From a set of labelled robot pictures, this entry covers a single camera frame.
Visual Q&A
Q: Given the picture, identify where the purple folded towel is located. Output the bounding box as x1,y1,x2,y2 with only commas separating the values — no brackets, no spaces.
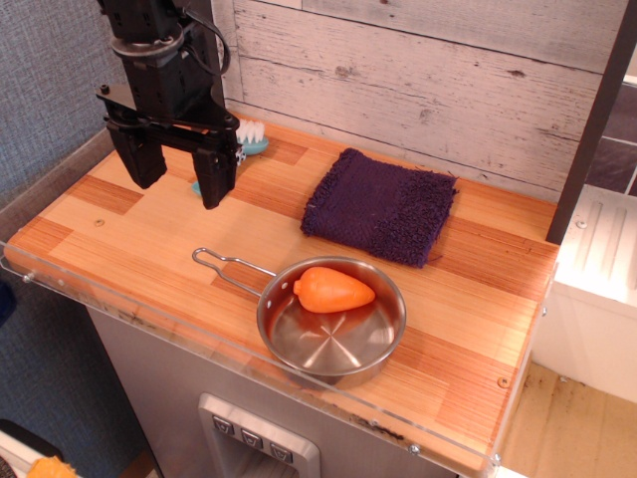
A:
301,148,457,268

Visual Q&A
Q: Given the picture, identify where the orange toy carrot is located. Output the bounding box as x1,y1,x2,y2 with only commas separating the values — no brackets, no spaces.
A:
293,267,376,314

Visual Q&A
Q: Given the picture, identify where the dark vertical post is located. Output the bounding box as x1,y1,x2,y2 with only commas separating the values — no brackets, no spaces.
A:
545,0,636,245

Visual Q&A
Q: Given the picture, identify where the small steel saucepan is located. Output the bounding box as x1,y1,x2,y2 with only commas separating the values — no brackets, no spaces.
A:
192,247,407,388

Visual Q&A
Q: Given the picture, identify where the teal dish brush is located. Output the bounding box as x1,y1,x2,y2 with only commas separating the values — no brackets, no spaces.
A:
196,119,269,168

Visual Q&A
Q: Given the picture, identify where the orange object bottom left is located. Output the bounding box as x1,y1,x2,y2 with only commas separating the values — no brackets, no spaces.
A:
26,456,78,478

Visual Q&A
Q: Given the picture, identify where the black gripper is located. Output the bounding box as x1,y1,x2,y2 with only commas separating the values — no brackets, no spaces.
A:
97,34,238,209

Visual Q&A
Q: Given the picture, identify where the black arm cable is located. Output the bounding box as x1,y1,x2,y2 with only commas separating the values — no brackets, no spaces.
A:
183,8,231,79

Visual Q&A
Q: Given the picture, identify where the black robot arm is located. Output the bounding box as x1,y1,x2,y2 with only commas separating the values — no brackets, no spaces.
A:
97,1,243,209

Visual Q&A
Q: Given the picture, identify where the silver dispenser panel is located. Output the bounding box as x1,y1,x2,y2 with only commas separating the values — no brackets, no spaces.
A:
198,393,321,477

